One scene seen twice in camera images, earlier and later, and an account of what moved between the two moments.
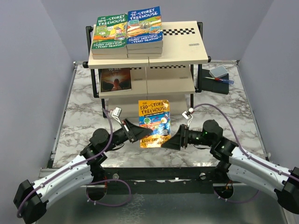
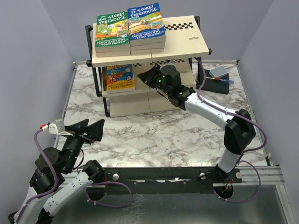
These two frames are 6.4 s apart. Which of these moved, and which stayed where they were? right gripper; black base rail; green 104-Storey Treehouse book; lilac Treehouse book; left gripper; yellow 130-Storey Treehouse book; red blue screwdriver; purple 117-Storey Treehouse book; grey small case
Moved: purple 117-Storey Treehouse book; right gripper; yellow 130-Storey Treehouse book; lilac Treehouse book; left gripper
Stayed: grey small case; black base rail; red blue screwdriver; green 104-Storey Treehouse book
